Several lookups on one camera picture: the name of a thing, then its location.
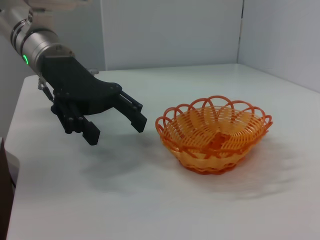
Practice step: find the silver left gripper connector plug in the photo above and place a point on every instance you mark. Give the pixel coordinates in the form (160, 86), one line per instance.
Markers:
(94, 71)

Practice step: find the dark brown robot torso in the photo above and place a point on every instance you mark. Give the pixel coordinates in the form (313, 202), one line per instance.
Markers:
(5, 200)

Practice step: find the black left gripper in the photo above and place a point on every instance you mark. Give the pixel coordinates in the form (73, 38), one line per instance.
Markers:
(72, 80)

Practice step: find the orange woven plastic basket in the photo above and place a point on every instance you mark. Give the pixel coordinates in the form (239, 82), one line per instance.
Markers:
(200, 160)

